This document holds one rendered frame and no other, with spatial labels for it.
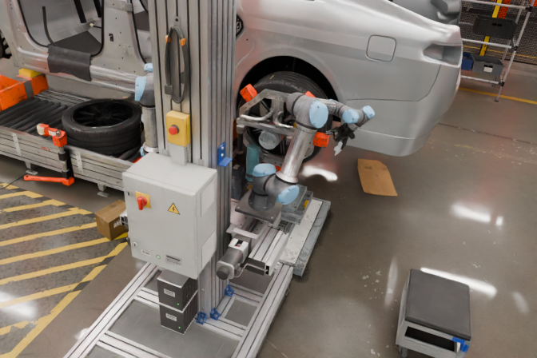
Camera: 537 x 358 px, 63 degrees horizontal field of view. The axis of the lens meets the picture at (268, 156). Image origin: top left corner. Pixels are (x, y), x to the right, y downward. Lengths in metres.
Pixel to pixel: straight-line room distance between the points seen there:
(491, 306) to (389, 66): 1.73
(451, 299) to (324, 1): 1.92
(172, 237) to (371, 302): 1.60
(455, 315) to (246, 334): 1.15
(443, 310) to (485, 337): 0.53
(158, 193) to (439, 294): 1.74
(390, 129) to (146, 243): 1.77
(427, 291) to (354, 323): 0.50
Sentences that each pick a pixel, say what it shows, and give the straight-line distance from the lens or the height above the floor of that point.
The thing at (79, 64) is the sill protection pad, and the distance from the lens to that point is 4.05.
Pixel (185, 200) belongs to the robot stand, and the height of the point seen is 1.20.
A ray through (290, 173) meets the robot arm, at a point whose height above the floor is 1.10.
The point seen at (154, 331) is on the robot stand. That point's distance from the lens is 2.62.
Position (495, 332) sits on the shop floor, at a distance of 3.29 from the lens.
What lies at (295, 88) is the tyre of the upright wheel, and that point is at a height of 1.15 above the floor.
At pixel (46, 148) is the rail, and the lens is 4.04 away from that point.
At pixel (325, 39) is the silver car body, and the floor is 1.46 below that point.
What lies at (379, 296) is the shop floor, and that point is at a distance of 3.17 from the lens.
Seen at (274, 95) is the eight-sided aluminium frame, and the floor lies 1.11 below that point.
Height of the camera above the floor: 2.28
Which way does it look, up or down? 32 degrees down
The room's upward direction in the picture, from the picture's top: 5 degrees clockwise
